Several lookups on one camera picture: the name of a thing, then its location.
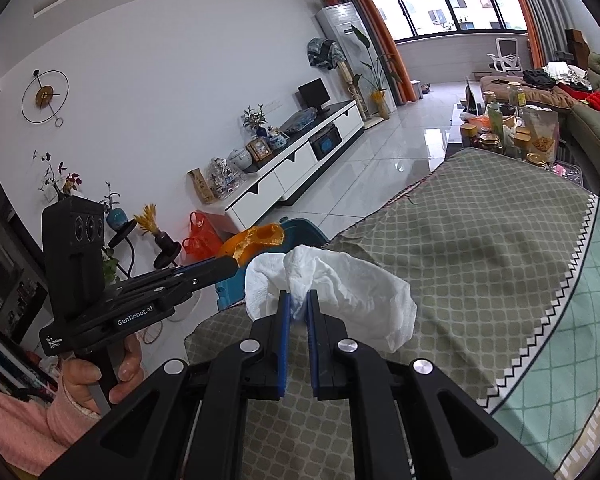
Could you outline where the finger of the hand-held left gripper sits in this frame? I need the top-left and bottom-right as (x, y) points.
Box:
(124, 255), (238, 294)
(129, 260), (244, 312)

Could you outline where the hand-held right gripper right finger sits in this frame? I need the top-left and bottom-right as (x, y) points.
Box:
(305, 290), (554, 480)

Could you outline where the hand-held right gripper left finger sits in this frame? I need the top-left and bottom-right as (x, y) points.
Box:
(40, 290), (294, 480)

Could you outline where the white tissue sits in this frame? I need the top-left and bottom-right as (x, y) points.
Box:
(243, 244), (417, 354)

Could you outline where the blue plastic trash bin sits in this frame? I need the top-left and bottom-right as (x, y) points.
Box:
(214, 216), (332, 312)

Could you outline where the person's left forearm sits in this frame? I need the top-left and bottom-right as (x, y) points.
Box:
(0, 374), (105, 462)

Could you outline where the person's left hand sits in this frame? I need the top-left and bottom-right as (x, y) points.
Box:
(60, 332), (146, 418)

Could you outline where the orange plastic bag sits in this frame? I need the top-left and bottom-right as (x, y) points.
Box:
(181, 209), (225, 262)

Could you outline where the dried wheat in dark vase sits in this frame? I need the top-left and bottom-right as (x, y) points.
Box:
(132, 203), (177, 257)

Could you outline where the black tiered plant stand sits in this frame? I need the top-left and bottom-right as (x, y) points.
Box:
(100, 219), (182, 281)

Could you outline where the teal vase with plant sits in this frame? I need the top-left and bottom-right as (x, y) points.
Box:
(99, 182), (127, 232)

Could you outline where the dark display cabinet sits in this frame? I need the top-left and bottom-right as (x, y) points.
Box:
(0, 199), (52, 402)

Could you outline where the red leafed twig arrangement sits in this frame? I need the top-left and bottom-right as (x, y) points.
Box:
(32, 149), (82, 202)

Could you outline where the beige paper package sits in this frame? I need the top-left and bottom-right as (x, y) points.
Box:
(187, 167), (217, 205)

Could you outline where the glass ornament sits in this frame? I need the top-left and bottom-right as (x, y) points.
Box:
(205, 157), (247, 199)

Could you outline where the white ceramic jar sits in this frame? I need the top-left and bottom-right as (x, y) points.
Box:
(228, 147), (254, 172)

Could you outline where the white TV cabinet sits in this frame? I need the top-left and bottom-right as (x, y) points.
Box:
(199, 98), (367, 234)

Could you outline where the small plant in blue vase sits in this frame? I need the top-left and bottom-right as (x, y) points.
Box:
(242, 103), (272, 139)

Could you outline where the blue patterned cover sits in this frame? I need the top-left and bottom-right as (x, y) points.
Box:
(279, 108), (317, 134)

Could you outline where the patterned green tablecloth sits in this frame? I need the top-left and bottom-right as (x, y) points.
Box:
(184, 147), (600, 480)

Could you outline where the black monitor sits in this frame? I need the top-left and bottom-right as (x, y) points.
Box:
(297, 78), (332, 114)

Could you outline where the black glass coffee table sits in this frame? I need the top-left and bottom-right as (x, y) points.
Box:
(444, 87), (589, 187)

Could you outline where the cloth-covered standing fan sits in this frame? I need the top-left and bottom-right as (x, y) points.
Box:
(306, 37), (369, 122)

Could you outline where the brown jar with gold lid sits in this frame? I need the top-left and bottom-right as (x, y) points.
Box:
(479, 131), (505, 157)

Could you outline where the leafy plant in yellow pot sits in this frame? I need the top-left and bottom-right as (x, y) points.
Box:
(349, 24), (404, 121)

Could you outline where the white standing air conditioner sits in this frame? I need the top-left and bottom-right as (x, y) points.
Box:
(314, 2), (397, 114)

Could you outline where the green bottle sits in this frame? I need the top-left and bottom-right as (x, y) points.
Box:
(485, 101), (505, 134)

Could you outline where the black upright tablet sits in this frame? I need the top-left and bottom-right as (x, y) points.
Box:
(462, 76), (482, 112)

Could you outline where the beige paper snack bag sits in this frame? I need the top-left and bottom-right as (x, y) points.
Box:
(521, 105), (561, 157)

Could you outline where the orange curtain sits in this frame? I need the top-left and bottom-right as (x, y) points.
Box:
(344, 0), (417, 107)
(499, 0), (547, 70)

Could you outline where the brown ottoman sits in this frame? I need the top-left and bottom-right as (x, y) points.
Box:
(479, 74), (587, 112)

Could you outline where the white office chair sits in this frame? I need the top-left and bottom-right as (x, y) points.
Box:
(486, 38), (524, 74)

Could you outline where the green sofa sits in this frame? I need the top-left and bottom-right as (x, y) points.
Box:
(564, 52), (600, 186)

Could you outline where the black framed window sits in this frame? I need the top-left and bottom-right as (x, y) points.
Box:
(369, 0), (529, 44)

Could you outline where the red cloth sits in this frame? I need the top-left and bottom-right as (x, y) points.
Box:
(571, 87), (600, 112)

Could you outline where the brown wooden cabinet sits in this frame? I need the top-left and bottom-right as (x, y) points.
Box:
(564, 28), (589, 62)

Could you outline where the picture frame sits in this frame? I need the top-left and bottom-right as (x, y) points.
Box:
(244, 137), (274, 164)

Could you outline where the round wall clock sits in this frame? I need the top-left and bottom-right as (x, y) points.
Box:
(20, 68), (70, 129)

